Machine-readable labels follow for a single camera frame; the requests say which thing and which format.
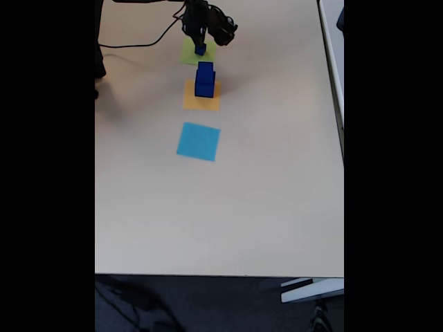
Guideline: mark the orange paper square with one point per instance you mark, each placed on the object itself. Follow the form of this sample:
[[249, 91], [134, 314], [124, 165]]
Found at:
[[194, 103]]

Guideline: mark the large blue cube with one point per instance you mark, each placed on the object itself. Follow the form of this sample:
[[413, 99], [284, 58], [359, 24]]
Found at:
[[204, 90]]

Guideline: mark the black camera box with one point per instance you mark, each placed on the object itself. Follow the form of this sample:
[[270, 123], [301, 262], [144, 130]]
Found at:
[[221, 29]]

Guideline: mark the dark blue chair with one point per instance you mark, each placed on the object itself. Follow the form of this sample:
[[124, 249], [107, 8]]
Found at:
[[341, 19]]

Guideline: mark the medium blue cube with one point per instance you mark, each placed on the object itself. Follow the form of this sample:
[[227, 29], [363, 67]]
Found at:
[[205, 66]]

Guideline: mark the small blue cube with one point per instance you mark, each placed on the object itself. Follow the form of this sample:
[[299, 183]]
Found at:
[[200, 52]]

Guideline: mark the green paper square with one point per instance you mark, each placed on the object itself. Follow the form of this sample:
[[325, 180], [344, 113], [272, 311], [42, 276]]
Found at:
[[188, 55]]

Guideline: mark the white neighbouring table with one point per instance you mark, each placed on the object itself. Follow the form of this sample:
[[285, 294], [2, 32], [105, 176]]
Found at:
[[334, 52]]

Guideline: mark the white table leg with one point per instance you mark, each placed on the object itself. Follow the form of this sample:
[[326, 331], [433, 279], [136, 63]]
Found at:
[[311, 292]]

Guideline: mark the light blue paper square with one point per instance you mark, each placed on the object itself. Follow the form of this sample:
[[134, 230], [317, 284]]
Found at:
[[199, 141]]

